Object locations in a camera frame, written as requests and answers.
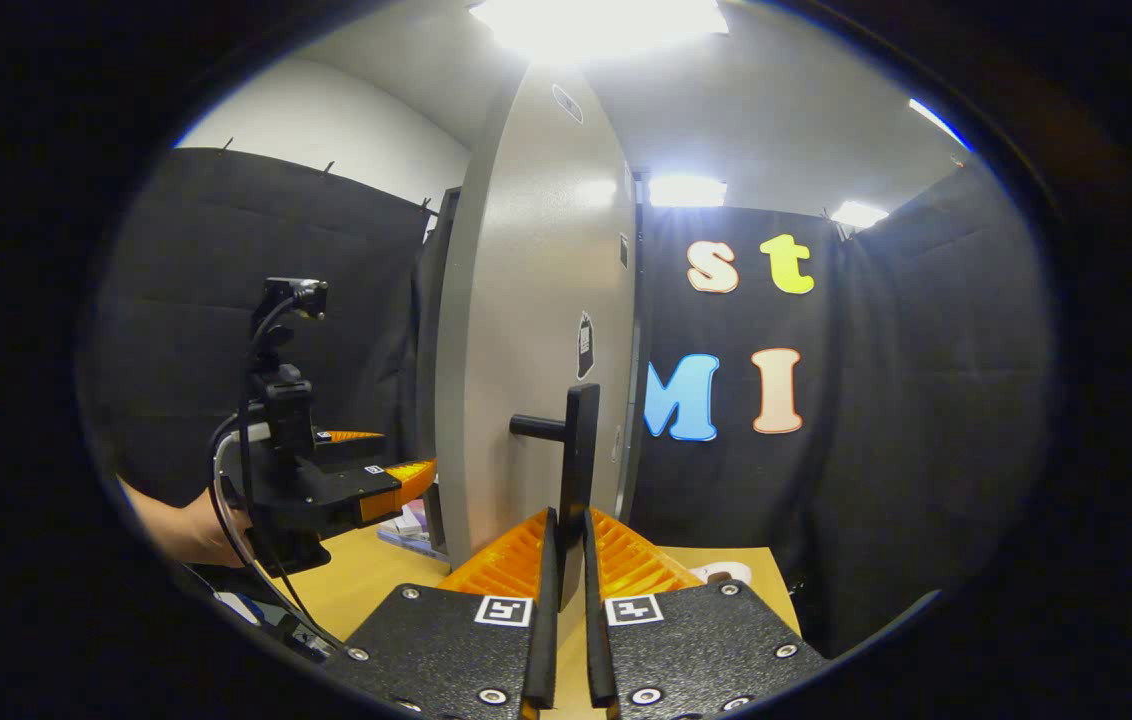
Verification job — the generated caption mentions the small stacked boxes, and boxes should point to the small stacked boxes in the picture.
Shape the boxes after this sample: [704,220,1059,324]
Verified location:
[376,498,449,563]

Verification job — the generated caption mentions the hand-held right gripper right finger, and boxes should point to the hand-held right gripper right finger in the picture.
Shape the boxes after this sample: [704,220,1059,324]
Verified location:
[581,506,830,720]

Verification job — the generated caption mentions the black door handle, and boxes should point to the black door handle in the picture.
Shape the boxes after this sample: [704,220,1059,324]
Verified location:
[510,383,601,611]

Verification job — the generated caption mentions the ceiling light panel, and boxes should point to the ceiling light panel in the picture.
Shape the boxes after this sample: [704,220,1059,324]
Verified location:
[909,97,974,153]
[471,0,730,63]
[648,175,727,209]
[831,200,890,230]

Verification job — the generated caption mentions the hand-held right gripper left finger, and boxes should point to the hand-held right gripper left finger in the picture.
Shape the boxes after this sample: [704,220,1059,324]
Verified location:
[324,506,561,720]

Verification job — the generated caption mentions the black backdrop cloth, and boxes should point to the black backdrop cloth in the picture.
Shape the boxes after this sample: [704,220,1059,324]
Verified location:
[89,147,1059,661]

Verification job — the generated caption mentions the black cable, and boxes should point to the black cable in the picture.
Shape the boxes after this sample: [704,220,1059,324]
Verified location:
[209,296,347,646]

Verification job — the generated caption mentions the grey cabinet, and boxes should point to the grey cabinet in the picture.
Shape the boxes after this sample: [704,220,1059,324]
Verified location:
[414,170,649,561]

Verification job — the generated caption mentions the light grey cabinet door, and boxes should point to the light grey cabinet door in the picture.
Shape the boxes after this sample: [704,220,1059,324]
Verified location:
[434,58,643,573]

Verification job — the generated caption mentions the pink round object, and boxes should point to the pink round object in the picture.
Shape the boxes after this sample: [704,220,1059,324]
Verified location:
[689,560,755,588]

